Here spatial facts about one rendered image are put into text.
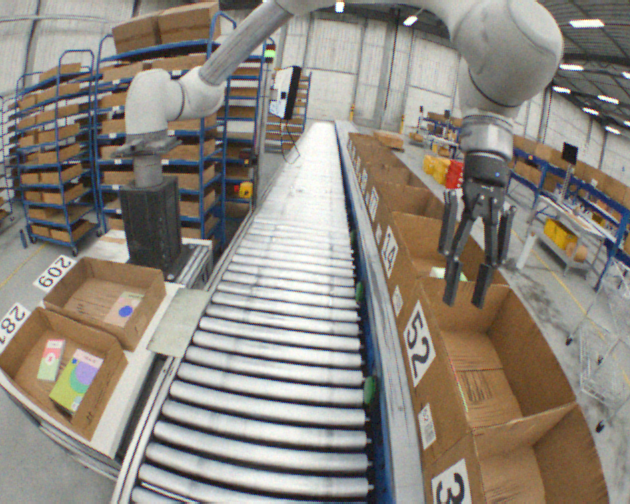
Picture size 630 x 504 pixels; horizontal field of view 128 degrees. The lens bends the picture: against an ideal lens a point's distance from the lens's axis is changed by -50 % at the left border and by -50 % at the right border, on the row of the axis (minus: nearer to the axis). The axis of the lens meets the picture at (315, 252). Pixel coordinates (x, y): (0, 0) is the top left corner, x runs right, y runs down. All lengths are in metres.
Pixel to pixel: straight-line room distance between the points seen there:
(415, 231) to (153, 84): 1.02
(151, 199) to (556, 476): 1.33
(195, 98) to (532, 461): 1.38
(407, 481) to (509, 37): 0.63
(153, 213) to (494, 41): 1.00
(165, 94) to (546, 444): 1.38
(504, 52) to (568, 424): 0.63
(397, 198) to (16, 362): 1.67
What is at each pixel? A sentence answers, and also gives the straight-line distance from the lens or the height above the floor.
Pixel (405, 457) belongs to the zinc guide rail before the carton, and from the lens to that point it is 0.58.
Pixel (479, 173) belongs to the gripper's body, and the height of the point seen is 1.33.
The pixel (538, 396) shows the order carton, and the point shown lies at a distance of 0.74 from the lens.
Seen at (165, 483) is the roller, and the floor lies 0.75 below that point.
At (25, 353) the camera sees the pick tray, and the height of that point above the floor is 0.77.
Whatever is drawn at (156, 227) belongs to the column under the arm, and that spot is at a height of 0.94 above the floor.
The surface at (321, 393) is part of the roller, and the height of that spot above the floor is 0.75.
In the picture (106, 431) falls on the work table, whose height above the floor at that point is 0.75.
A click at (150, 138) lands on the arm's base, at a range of 1.01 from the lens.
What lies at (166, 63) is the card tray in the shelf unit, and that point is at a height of 1.60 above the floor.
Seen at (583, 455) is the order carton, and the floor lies 1.02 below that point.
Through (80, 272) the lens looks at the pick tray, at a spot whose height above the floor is 0.80.
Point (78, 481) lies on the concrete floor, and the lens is 1.69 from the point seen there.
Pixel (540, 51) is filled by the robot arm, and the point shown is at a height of 1.50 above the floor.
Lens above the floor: 1.39
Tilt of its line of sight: 30 degrees down
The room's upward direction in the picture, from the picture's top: 8 degrees clockwise
